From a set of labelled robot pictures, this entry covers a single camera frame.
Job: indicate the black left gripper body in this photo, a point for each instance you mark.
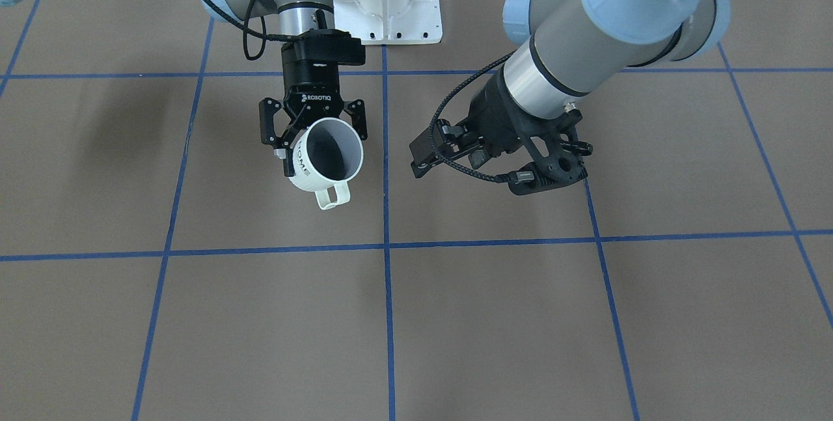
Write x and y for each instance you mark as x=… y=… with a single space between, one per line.
x=496 y=117

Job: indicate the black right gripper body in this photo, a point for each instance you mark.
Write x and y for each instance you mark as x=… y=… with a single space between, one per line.
x=310 y=84

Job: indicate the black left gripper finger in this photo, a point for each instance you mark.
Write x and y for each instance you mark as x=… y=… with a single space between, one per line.
x=441 y=139
x=482 y=154

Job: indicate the white mug with handle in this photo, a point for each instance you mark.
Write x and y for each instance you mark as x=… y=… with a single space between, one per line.
x=327 y=156

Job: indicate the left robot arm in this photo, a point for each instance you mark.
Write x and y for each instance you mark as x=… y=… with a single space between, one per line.
x=567 y=48

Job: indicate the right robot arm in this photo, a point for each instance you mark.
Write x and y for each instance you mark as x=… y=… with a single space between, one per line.
x=260 y=24

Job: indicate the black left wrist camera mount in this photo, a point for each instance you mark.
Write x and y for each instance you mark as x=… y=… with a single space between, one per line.
x=556 y=151

